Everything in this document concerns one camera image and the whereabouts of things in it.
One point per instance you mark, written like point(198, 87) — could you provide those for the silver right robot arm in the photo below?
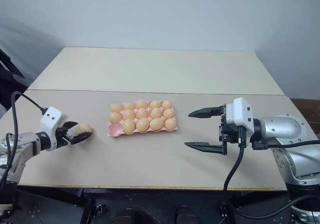
point(285, 129)

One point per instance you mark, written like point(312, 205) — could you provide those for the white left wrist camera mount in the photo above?
point(50, 119)

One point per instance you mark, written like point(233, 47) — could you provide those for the pink egg tray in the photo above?
point(115, 130)

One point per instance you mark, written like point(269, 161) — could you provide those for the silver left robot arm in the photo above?
point(23, 144)

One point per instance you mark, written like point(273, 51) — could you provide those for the silver robot torso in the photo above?
point(306, 215)

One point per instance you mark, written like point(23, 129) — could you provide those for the black angular background object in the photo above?
point(10, 84)

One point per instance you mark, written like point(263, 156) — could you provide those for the black table frame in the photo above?
point(62, 204)

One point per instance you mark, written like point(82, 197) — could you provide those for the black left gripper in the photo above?
point(61, 138)

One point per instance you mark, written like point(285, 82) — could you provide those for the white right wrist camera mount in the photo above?
point(240, 114)

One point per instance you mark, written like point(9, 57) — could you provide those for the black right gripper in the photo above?
point(228, 133)

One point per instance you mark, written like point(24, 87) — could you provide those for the dark rounded shape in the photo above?
point(123, 215)
point(186, 215)

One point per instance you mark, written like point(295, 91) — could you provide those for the brown egg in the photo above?
point(155, 104)
point(129, 126)
point(141, 103)
point(115, 117)
point(170, 123)
point(129, 106)
point(116, 107)
point(129, 114)
point(85, 128)
point(168, 113)
point(156, 123)
point(142, 113)
point(156, 112)
point(166, 104)
point(143, 124)

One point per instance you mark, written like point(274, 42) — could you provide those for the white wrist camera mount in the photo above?
point(240, 114)
point(50, 119)

